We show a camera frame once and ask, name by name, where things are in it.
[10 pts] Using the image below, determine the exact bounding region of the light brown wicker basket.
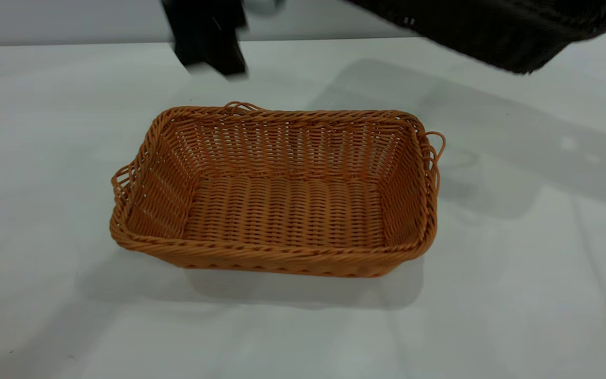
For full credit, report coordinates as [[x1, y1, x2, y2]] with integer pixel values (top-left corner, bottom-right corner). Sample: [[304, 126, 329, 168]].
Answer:
[[109, 101, 447, 278]]

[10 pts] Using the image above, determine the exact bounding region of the dark brown wicker basket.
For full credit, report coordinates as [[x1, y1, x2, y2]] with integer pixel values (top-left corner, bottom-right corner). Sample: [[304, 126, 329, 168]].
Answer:
[[345, 0, 606, 75]]

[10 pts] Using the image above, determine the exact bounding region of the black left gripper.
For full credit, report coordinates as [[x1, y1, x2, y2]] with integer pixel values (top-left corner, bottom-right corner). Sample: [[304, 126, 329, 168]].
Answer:
[[161, 0, 248, 76]]

